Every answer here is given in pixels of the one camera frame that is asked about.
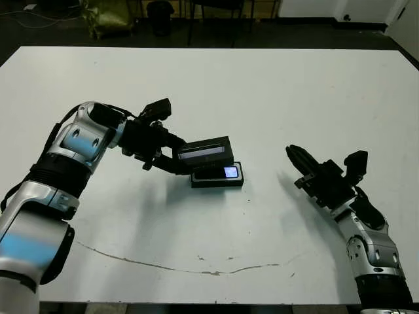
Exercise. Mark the black box base white inlay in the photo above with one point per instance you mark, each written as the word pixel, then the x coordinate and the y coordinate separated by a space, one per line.
pixel 216 184

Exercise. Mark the white door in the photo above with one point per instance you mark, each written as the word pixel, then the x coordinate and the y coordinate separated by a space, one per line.
pixel 407 14

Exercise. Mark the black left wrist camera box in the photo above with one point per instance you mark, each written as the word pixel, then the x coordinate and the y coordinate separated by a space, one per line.
pixel 158 108

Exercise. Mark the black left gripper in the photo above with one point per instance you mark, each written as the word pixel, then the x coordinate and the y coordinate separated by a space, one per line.
pixel 140 137

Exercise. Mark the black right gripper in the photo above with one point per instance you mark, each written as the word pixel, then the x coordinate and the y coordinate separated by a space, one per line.
pixel 330 186

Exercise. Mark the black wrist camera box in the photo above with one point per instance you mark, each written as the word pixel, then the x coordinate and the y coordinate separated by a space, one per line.
pixel 158 108
pixel 357 165

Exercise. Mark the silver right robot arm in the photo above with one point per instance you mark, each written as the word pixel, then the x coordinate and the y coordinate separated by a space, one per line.
pixel 373 248

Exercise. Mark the slim black camera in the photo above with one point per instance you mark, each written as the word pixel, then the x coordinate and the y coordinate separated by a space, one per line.
pixel 209 174

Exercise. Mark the black glossy box lid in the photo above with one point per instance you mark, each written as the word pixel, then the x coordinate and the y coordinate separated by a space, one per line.
pixel 209 158

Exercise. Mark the black trash bin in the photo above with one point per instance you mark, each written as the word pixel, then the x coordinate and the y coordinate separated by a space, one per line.
pixel 160 18

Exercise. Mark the small white floor paper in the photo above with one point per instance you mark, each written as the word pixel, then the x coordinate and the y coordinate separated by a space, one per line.
pixel 30 6

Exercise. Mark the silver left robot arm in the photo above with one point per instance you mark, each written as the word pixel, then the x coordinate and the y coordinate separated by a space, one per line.
pixel 39 209

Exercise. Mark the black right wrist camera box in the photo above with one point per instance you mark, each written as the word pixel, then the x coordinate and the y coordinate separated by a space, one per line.
pixel 357 165

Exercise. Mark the yellow-green crumpled sack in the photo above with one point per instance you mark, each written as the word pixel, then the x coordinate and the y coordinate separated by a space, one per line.
pixel 108 16

